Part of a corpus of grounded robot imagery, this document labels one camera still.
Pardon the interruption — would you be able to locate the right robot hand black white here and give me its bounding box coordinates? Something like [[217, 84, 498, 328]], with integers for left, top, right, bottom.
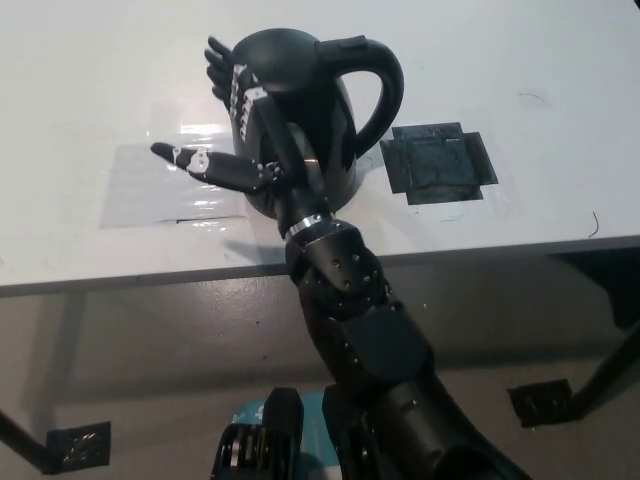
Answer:
[[149, 35, 334, 239]]

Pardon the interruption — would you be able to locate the black electric kettle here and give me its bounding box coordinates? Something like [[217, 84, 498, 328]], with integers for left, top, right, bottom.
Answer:
[[227, 28, 404, 221]]

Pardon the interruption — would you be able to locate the black hinged kettle lid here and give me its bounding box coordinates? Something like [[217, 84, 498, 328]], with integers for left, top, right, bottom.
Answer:
[[232, 28, 322, 95]]

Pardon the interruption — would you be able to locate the robot torso black teal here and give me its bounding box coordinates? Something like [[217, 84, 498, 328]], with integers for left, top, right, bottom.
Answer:
[[212, 385, 374, 480]]

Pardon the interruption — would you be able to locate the clear plastic sheet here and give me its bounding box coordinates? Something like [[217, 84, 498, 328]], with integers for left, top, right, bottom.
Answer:
[[102, 127, 249, 232]]

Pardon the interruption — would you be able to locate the black tape patch on table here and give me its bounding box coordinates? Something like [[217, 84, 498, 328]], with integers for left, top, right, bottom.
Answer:
[[378, 121, 500, 206]]

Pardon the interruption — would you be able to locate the black table underframe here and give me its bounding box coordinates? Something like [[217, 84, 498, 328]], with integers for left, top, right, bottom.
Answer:
[[545, 249, 640, 331]]

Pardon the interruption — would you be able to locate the black metal stand leg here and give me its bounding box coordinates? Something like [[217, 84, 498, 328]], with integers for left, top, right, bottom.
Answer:
[[0, 396, 55, 475], [569, 322, 640, 422]]

